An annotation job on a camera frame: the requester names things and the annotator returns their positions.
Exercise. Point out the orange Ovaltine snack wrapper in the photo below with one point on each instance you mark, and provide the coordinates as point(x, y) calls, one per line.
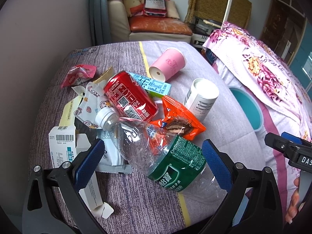
point(178, 120)

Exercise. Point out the clear plastic water bottle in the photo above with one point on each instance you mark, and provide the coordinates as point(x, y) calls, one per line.
point(171, 161)

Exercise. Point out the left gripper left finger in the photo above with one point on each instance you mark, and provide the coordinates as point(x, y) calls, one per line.
point(41, 213)

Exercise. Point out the cream cartoon pillow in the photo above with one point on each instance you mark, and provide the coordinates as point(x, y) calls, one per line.
point(133, 7)

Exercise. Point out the person's right hand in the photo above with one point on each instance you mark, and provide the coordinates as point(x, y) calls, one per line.
point(292, 209)

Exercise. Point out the beige small pillow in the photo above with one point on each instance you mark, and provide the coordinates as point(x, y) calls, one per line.
point(171, 10)

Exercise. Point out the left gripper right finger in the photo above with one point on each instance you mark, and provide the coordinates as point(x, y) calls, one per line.
point(252, 203)

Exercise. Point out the cream leather sofa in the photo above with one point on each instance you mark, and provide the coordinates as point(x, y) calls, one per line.
point(120, 31)

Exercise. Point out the red Hennessy gift bag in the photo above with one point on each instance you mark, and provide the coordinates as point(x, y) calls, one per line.
point(155, 8)

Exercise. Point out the white paper cup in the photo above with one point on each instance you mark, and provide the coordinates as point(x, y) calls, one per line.
point(201, 97)

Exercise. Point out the teal plastic trash bin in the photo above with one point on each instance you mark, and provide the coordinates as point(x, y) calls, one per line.
point(249, 106)

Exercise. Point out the yellow white paper packet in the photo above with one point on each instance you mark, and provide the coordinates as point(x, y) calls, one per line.
point(67, 118)

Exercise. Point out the leopard print cloth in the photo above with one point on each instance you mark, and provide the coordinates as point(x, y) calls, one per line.
point(240, 11)

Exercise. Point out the orange seat cushion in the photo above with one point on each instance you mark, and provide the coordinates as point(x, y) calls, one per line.
point(147, 24)

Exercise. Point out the red cola can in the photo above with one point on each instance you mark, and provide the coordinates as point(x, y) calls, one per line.
point(129, 98)

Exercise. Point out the blue milk carton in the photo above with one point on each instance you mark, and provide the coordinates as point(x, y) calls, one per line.
point(155, 88)

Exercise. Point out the white medicine box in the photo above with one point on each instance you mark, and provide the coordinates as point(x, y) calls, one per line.
point(65, 144)

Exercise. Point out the pink paper cup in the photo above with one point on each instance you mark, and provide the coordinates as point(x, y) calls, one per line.
point(167, 65)

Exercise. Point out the cartoon printed face mask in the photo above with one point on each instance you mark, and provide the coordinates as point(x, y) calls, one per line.
point(93, 100)

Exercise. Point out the pink floral quilt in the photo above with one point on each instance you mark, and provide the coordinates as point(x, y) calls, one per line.
point(248, 63)

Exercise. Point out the teal glass cabinet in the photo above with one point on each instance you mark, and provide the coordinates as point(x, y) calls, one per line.
point(301, 64)

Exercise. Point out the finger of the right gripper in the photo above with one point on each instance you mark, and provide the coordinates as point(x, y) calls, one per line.
point(293, 138)

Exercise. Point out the red pink snack wrapper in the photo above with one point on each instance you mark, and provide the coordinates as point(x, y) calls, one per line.
point(79, 74)

